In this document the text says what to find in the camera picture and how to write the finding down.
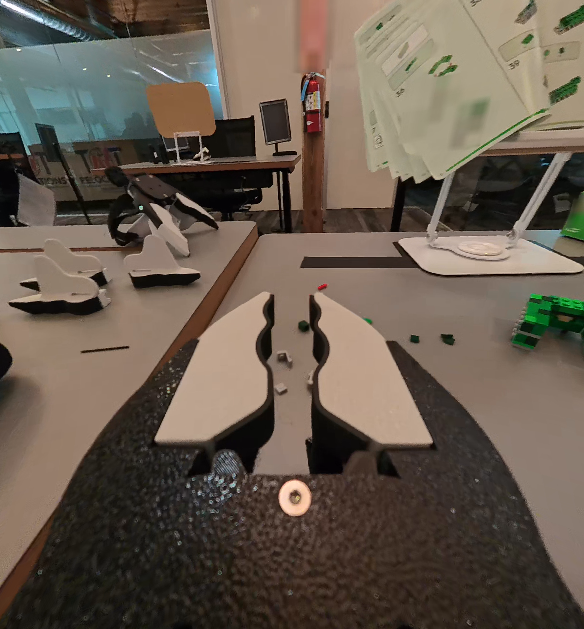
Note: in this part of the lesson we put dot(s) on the printed banner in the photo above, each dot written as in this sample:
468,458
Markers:
76,172

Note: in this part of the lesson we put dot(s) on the white paper sheet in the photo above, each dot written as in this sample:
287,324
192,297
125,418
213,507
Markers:
36,201

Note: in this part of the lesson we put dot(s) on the grey desk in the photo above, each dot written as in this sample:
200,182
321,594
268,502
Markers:
469,417
76,417

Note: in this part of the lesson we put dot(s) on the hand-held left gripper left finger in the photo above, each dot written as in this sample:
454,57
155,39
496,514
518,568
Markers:
223,383

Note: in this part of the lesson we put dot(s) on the black office chair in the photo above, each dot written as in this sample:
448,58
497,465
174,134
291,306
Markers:
233,142

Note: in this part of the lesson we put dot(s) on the black tripod stand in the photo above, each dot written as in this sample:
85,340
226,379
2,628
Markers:
46,142

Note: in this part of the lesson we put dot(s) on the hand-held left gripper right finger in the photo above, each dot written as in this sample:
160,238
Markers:
365,388

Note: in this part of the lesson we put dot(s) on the white black finger part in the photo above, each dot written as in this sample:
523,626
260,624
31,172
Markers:
61,290
157,260
71,260

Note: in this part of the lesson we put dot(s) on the green white instruction booklet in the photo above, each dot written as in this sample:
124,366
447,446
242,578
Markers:
469,73

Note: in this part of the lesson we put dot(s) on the tan rounded board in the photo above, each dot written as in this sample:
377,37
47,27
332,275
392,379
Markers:
181,109

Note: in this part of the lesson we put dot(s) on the large green brick model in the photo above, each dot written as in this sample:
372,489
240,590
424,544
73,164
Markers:
557,319

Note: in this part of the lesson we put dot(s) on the small framed screen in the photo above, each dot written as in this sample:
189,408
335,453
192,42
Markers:
275,122

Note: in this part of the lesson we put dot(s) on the wooden post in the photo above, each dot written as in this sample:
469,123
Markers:
314,186

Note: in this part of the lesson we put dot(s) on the black tape strip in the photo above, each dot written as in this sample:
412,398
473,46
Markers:
351,262

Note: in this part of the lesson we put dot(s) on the black white spare gripper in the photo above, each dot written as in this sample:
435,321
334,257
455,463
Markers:
154,196

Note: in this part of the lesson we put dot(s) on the red fire extinguisher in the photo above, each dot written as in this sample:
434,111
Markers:
313,105

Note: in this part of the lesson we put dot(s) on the dark green double brick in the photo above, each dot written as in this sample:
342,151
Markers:
447,338

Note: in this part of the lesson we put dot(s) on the spiral metal duct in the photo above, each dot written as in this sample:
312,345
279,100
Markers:
51,19

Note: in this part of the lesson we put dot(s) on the thin black strip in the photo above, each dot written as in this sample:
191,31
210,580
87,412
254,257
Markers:
105,349

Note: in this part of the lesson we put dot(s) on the wooden edged office desk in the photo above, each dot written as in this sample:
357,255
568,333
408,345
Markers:
252,163

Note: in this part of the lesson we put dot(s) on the grey bracket brick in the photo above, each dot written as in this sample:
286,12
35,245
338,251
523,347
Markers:
284,357

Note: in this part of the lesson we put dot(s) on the white book stand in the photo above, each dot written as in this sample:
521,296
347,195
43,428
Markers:
488,260

